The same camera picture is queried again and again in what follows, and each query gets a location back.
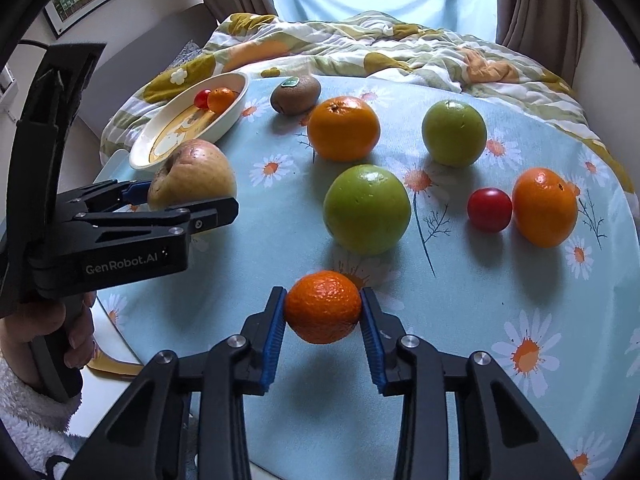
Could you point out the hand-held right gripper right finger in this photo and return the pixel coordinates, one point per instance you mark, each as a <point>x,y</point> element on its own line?
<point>372,355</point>

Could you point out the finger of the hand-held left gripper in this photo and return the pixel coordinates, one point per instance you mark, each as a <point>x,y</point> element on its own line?
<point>210,212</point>
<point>136,191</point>

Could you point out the small mandarin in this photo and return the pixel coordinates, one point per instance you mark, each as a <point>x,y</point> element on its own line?
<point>322,307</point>

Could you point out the orange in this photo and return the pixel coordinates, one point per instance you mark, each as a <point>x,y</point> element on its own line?
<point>343,128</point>
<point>545,207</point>

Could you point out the red cherry tomato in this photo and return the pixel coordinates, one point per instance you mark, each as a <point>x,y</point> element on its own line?
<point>489,209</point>
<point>202,98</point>

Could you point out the tiny orange kumquat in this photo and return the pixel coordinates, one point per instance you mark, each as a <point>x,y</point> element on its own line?
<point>221,99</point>

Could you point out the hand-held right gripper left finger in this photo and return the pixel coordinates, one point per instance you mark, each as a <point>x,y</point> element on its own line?
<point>272,342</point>

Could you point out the floral striped blanket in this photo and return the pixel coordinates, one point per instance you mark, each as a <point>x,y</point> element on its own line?
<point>350,45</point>

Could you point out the yellow-red apple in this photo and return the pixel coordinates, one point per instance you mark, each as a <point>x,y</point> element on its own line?
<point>195,172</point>

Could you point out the grey textured cloth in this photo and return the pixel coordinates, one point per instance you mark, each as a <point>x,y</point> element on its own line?
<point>186,55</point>

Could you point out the person's left forearm white sleeve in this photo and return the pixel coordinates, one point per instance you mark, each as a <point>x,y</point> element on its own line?
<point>30,415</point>

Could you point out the white oval dish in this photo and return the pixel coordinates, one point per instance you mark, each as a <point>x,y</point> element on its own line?
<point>175,130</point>

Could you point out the person's left hand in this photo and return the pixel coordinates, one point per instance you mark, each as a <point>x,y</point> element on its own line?
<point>80,330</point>

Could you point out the brown kiwi with green sticker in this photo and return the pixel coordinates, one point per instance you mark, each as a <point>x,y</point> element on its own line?
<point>295,94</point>

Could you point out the green apple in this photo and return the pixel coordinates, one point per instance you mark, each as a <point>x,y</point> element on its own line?
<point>454,132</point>
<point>367,208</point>

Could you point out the yellow object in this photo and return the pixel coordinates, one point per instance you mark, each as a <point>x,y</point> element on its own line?
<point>110,364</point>

